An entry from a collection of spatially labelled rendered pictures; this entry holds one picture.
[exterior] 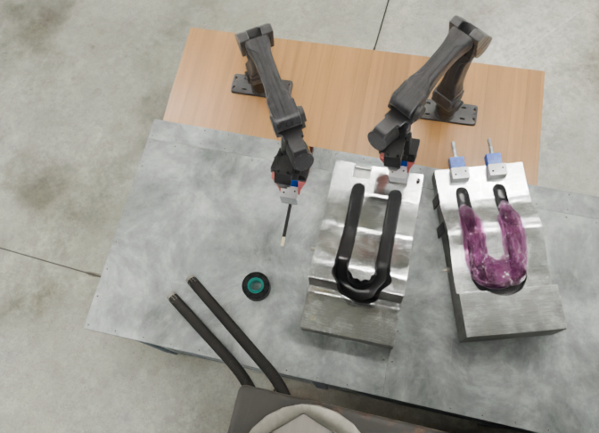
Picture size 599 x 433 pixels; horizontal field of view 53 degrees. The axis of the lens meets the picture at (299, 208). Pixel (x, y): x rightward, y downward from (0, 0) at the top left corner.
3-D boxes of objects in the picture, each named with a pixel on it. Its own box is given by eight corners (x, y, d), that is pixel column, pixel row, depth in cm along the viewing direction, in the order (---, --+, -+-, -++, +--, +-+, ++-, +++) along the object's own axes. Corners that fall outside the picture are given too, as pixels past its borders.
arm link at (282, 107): (307, 118, 149) (265, 8, 152) (272, 130, 148) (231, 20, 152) (305, 130, 161) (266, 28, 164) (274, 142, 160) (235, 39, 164)
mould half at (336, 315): (336, 171, 186) (335, 152, 174) (420, 186, 183) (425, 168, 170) (300, 330, 171) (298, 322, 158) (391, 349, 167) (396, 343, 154)
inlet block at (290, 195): (291, 160, 177) (289, 153, 172) (307, 163, 176) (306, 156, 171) (281, 202, 173) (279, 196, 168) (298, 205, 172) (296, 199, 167)
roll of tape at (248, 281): (264, 305, 174) (262, 303, 170) (239, 295, 175) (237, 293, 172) (274, 280, 176) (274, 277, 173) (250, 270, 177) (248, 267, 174)
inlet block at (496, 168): (478, 142, 183) (482, 134, 178) (495, 141, 183) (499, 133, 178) (486, 182, 179) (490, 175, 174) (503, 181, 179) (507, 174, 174)
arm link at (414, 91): (412, 117, 146) (495, 21, 145) (384, 95, 148) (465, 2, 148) (414, 132, 158) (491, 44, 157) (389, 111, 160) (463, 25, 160)
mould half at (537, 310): (431, 177, 183) (437, 162, 173) (517, 169, 183) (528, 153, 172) (459, 342, 166) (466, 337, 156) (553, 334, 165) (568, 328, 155)
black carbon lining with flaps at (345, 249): (351, 183, 177) (352, 171, 168) (406, 193, 175) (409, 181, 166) (327, 298, 166) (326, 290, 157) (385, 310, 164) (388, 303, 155)
